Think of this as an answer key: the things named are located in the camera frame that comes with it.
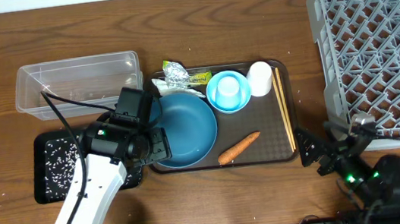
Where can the white cup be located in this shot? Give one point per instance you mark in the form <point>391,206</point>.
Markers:
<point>259,77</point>

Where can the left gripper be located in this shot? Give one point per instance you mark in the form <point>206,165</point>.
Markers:
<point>163,148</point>

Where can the yellow-green snack wrapper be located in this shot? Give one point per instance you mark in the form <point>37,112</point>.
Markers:
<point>200,78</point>

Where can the black plastic tray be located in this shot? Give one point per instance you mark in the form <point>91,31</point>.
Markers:
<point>39,146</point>

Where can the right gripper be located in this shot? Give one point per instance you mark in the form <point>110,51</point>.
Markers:
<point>318,151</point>

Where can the clear plastic bin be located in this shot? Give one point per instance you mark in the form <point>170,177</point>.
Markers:
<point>95,79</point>

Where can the dark blue plate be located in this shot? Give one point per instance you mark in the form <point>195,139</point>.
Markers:
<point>190,126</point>

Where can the right wooden chopstick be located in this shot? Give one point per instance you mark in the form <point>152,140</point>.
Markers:
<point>285,108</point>

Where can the light blue cup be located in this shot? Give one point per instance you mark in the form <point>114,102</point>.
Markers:
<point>227,93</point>

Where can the light blue bowl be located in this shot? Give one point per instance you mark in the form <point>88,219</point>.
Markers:
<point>245,92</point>

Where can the white napkin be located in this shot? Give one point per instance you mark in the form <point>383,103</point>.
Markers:
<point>171,88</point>

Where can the wooden chopstick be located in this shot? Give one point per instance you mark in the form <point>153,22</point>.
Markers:
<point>285,108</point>
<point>282,111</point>

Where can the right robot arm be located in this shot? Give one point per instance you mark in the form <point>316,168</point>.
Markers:
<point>376,187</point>

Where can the left wooden chopstick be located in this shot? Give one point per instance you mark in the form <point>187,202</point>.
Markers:
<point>282,111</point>

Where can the white rice pile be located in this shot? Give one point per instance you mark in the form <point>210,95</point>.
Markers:
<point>60,156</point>

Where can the orange carrot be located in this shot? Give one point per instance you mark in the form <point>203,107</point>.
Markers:
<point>235,151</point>

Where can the grey dishwasher rack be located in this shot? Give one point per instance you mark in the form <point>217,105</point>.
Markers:
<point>359,43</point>

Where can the foil wrapper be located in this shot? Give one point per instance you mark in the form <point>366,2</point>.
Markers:
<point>175,74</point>

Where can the brown serving tray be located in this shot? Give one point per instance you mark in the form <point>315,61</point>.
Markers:
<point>260,114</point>

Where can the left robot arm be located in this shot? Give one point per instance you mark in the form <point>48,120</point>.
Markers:
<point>111,153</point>

